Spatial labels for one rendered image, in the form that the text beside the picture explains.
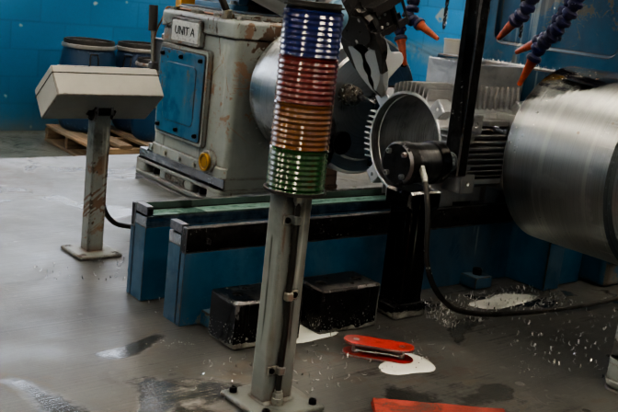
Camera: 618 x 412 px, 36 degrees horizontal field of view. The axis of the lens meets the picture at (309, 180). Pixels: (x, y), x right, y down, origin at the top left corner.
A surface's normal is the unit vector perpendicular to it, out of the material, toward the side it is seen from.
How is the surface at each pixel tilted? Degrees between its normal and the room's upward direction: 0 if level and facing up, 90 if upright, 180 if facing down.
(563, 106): 50
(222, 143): 89
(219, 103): 89
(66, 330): 0
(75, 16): 90
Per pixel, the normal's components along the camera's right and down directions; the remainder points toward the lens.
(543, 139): -0.72, -0.25
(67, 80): 0.54, -0.45
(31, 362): 0.11, -0.98
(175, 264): -0.79, 0.04
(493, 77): 0.60, 0.22
